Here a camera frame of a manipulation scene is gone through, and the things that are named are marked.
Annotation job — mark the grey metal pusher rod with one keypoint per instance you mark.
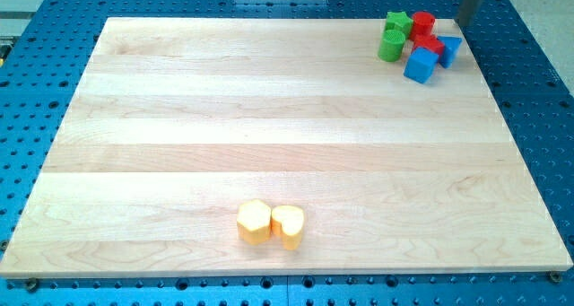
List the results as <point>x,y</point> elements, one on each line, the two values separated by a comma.
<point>467,11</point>

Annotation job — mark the green cylinder block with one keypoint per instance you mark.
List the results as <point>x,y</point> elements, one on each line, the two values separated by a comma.
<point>391,45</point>

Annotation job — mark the red cylinder block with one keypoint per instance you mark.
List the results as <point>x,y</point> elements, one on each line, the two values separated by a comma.
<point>423,23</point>

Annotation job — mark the blue triangle block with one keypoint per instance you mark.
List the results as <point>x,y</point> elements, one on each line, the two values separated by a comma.
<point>451,47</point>

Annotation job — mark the yellow hexagon block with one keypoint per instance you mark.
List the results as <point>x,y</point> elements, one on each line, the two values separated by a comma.
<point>254,222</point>

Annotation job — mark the green star block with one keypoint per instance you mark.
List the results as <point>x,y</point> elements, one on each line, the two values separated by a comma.
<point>399,21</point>

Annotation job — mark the yellow heart block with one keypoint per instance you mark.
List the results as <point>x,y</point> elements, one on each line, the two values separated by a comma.
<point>287,223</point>

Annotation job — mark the blue cube block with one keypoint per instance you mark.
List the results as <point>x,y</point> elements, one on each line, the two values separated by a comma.
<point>420,65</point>

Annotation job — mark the wooden board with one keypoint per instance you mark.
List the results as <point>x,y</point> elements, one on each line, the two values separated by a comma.
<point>176,122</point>

